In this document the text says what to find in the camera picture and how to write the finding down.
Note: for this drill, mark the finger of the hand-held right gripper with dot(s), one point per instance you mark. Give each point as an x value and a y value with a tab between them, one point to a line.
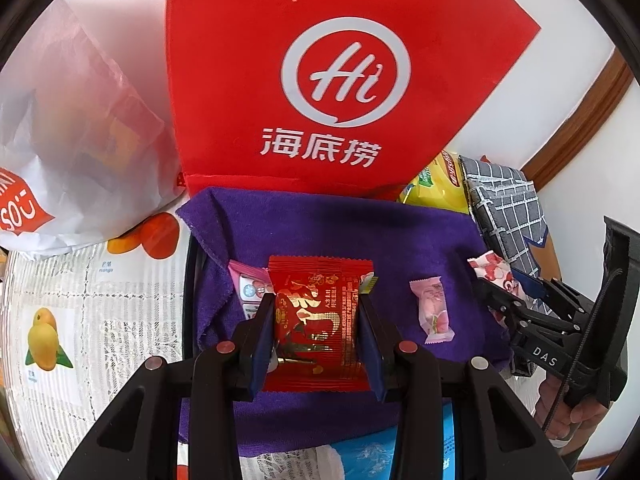
500	307
529	286

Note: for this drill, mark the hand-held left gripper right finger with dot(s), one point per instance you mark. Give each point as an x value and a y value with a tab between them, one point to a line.
372	345

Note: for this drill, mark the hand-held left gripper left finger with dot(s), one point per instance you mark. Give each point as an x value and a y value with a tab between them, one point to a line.
262	340

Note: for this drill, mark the white red snack packet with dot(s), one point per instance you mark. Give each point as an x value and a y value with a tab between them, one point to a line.
492	270

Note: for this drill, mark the bright pink snack packet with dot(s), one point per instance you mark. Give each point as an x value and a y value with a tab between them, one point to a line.
247	285

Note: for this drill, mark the pink round candy packet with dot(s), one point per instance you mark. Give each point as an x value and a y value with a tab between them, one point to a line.
434	310

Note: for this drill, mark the purple towel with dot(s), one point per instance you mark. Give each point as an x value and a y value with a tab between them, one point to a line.
320	230

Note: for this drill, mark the person's right hand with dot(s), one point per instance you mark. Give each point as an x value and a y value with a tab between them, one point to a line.
582	415

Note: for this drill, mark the grey checked cloth with star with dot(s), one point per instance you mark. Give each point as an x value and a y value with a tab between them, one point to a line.
505	210

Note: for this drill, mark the blue tissue pack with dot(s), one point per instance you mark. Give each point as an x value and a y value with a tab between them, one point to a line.
370	457

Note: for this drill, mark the large yellow snack bag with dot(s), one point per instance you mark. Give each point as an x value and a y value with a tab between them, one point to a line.
440	182

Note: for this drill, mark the fruit printed tablecloth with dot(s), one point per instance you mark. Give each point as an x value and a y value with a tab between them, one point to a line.
100	285

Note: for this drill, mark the white plastic shopping bag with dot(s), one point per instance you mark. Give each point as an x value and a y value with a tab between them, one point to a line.
75	135

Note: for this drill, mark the red paper bag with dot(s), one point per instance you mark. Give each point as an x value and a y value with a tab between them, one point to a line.
325	25

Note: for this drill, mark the brown wooden door frame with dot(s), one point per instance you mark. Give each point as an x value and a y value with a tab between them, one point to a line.
575	125

